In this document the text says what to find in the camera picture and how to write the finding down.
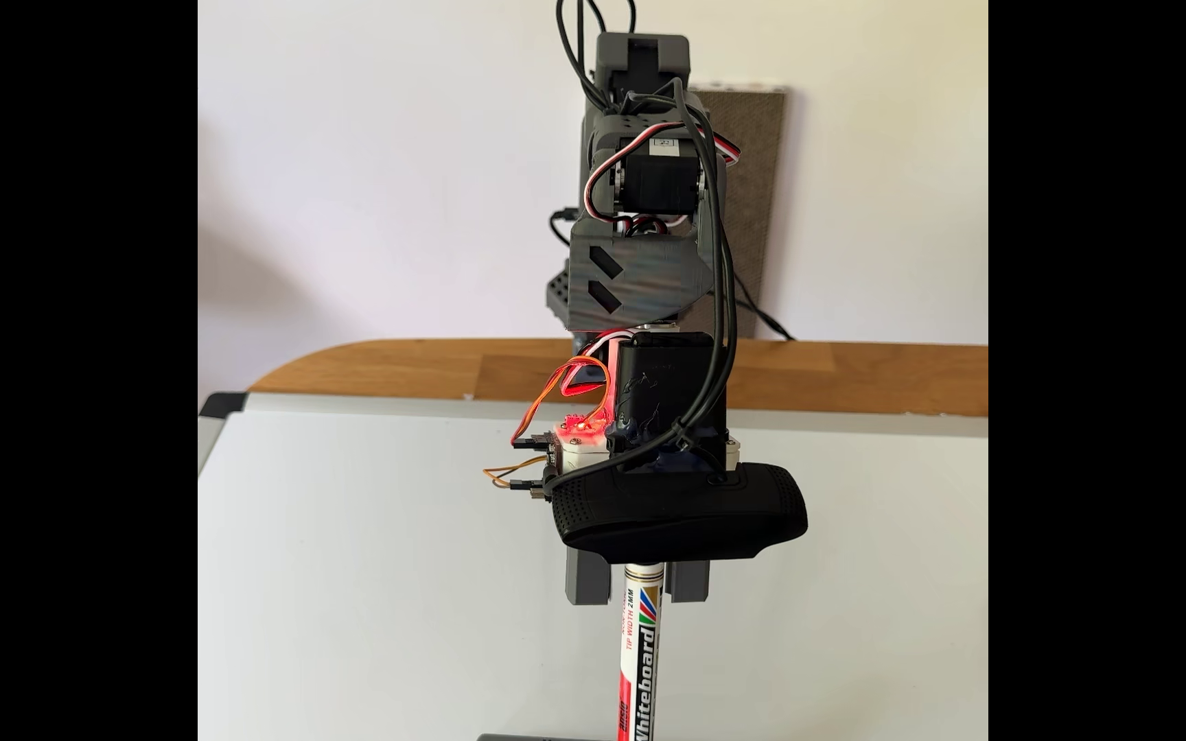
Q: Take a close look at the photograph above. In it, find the thin orange wire loop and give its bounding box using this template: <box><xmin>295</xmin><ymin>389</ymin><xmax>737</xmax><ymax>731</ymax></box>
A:
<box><xmin>482</xmin><ymin>456</ymin><xmax>553</xmax><ymax>491</ymax></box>

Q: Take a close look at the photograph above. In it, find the white whiteboard marker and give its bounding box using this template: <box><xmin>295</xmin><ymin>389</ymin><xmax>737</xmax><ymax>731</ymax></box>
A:
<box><xmin>616</xmin><ymin>561</ymin><xmax>667</xmax><ymax>741</ymax></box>

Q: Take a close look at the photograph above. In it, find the black webcam cable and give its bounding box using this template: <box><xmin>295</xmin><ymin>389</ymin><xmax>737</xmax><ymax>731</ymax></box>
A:
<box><xmin>555</xmin><ymin>0</ymin><xmax>741</xmax><ymax>459</ymax></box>

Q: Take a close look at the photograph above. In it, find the red white black servo wire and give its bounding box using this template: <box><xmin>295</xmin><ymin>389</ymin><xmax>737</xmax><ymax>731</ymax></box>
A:
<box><xmin>583</xmin><ymin>118</ymin><xmax>743</xmax><ymax>222</ymax></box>

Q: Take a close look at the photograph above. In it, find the purple circuit board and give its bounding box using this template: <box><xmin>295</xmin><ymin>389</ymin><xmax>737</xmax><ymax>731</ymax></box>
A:
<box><xmin>511</xmin><ymin>424</ymin><xmax>566</xmax><ymax>493</ymax></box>

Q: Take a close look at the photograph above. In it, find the brown cardboard scratch board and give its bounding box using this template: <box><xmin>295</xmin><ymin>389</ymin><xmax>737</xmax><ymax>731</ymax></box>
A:
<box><xmin>690</xmin><ymin>84</ymin><xmax>790</xmax><ymax>341</ymax></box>

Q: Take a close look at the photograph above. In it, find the thin jumper wire bundle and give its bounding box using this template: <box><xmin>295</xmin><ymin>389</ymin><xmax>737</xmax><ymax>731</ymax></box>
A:
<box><xmin>511</xmin><ymin>355</ymin><xmax>617</xmax><ymax>444</ymax></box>

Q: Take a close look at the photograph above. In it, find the whiteboard with silver frame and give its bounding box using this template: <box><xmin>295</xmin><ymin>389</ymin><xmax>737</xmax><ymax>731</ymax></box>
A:
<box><xmin>198</xmin><ymin>391</ymin><xmax>990</xmax><ymax>741</ymax></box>

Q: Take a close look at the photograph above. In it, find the long black cable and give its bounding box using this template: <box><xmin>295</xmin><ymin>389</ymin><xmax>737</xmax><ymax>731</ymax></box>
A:
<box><xmin>732</xmin><ymin>272</ymin><xmax>797</xmax><ymax>342</ymax></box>

